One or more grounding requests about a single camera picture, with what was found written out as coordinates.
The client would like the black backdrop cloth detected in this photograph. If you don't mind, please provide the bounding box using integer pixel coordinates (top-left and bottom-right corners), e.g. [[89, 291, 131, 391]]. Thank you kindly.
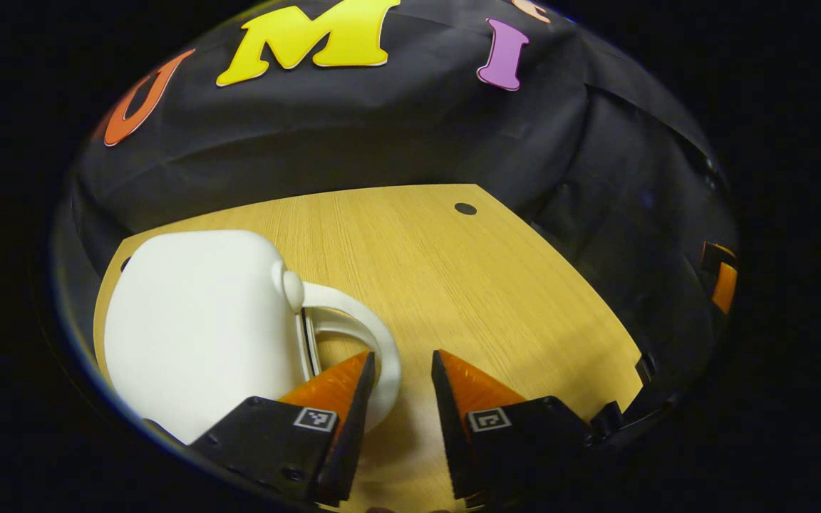
[[54, 0, 740, 428]]

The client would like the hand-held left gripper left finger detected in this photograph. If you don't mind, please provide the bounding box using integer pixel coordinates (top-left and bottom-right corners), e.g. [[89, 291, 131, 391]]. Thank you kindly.
[[188, 350, 378, 508]]

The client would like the white suitcase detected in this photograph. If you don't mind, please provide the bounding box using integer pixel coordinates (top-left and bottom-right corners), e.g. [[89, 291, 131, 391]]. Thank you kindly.
[[103, 229, 403, 447]]

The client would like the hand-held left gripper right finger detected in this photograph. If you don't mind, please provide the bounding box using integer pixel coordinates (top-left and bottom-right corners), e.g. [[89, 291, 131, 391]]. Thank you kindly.
[[430, 348, 597, 509]]

